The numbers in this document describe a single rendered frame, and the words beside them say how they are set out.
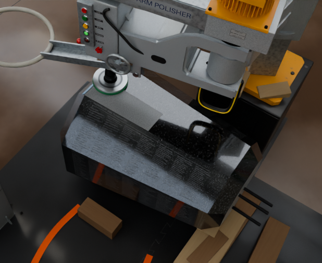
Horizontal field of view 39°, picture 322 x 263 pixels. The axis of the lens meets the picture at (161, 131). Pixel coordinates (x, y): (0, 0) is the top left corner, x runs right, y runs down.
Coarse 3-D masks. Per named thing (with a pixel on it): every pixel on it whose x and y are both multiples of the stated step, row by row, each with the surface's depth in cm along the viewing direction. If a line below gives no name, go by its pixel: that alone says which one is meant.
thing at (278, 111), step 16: (304, 64) 320; (208, 96) 317; (224, 96) 308; (240, 112) 312; (256, 112) 301; (272, 112) 294; (240, 128) 324; (256, 128) 313; (272, 128) 304; (272, 144) 367
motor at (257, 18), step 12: (216, 0) 197; (228, 0) 190; (240, 0) 178; (252, 0) 176; (264, 0) 174; (276, 0) 200; (216, 12) 193; (228, 12) 193; (240, 12) 191; (252, 12) 189; (264, 12) 190; (240, 24) 191; (252, 24) 190; (264, 24) 191
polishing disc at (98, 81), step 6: (96, 72) 281; (102, 72) 282; (96, 78) 278; (102, 78) 279; (120, 78) 280; (126, 78) 280; (96, 84) 276; (102, 84) 276; (108, 84) 277; (114, 84) 277; (120, 84) 277; (126, 84) 278; (102, 90) 274; (108, 90) 274; (114, 90) 274; (120, 90) 276
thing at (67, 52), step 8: (56, 48) 282; (64, 48) 281; (72, 48) 278; (80, 48) 275; (48, 56) 275; (56, 56) 272; (64, 56) 269; (72, 56) 267; (80, 56) 273; (88, 56) 272; (80, 64) 269; (88, 64) 266; (96, 64) 263; (104, 64) 260; (112, 64) 258; (144, 72) 254
